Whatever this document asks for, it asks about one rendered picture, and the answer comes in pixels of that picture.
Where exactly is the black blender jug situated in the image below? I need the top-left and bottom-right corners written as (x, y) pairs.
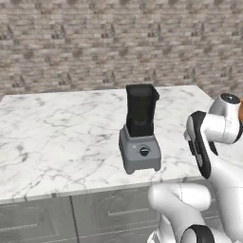
top-left (124, 83), bottom-right (160, 139)

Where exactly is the grey blender base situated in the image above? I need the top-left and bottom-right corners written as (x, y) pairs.
top-left (119, 123), bottom-right (162, 176)

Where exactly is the black blender knob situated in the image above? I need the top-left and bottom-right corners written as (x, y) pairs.
top-left (139, 145), bottom-right (151, 158)

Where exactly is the grey drawer front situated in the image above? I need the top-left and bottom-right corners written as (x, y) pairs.
top-left (0, 196), bottom-right (79, 243)
top-left (69, 178), bottom-right (220, 243)

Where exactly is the orange round object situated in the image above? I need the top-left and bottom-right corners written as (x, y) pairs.
top-left (237, 98), bottom-right (243, 122)

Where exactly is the grey drawer handle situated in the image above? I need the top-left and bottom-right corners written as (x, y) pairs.
top-left (107, 206), bottom-right (151, 217)
top-left (0, 220), bottom-right (41, 233)

